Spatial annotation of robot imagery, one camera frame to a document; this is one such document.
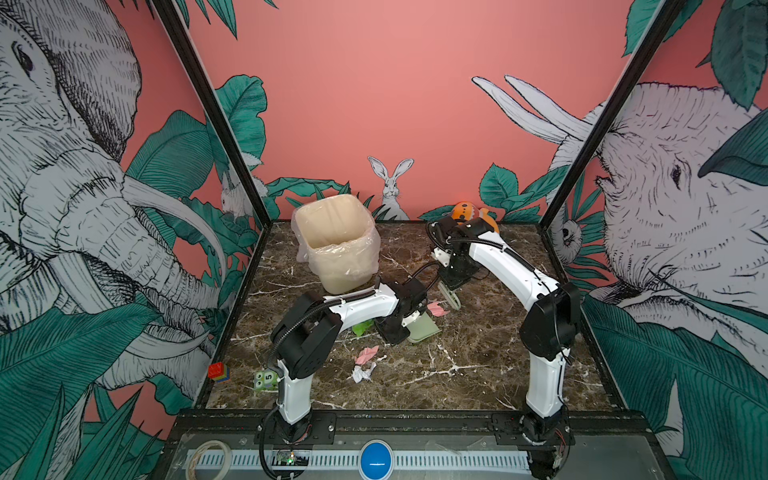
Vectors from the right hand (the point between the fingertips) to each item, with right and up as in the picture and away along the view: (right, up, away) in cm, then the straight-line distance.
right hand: (450, 280), depth 86 cm
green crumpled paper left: (-27, -15, +5) cm, 31 cm away
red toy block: (-63, -23, -8) cm, 67 cm away
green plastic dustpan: (-8, -16, +7) cm, 19 cm away
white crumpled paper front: (-26, -26, -4) cm, 37 cm away
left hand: (-17, -16, +1) cm, 24 cm away
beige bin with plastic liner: (-37, +14, +17) cm, 43 cm away
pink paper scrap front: (-25, -22, 0) cm, 33 cm away
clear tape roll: (-63, -38, -16) cm, 76 cm away
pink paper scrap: (-3, -11, +10) cm, 15 cm away
